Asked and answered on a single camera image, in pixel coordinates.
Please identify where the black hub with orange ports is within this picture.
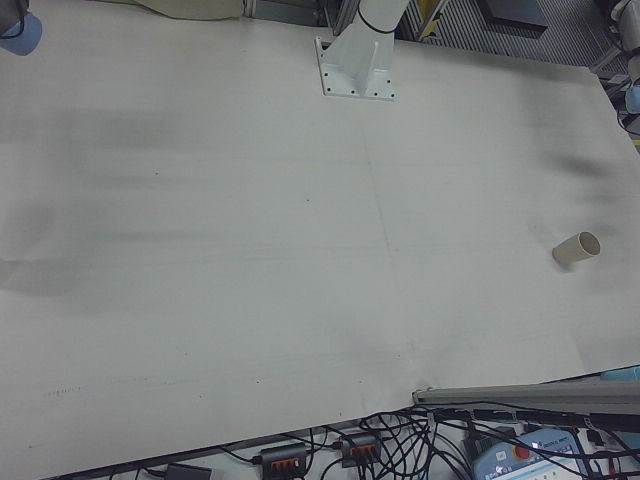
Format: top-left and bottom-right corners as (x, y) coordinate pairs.
(258, 441), (309, 474)
(338, 433), (380, 469)

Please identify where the aluminium frame bar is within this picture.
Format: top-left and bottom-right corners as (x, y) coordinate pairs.
(593, 38), (627, 76)

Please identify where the black power brick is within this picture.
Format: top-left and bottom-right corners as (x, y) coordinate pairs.
(164, 463), (212, 480)

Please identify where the dark grey box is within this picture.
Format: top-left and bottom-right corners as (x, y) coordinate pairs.
(481, 0), (549, 29)

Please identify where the beige paper cup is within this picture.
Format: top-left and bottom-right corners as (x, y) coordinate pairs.
(551, 231), (602, 269)

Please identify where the black power strip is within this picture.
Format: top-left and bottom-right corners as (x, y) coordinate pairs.
(433, 406), (592, 431)

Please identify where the black cable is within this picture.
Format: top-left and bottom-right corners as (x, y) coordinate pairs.
(218, 444), (262, 464)

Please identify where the light blue plastic box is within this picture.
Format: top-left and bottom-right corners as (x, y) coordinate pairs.
(599, 365), (640, 383)

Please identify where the grey blue teach pendant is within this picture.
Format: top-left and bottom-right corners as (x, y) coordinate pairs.
(471, 428), (592, 480)

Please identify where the aluminium profile post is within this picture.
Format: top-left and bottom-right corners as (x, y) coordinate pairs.
(411, 383), (640, 417)

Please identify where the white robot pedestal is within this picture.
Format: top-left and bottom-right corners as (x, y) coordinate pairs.
(313, 0), (399, 104)

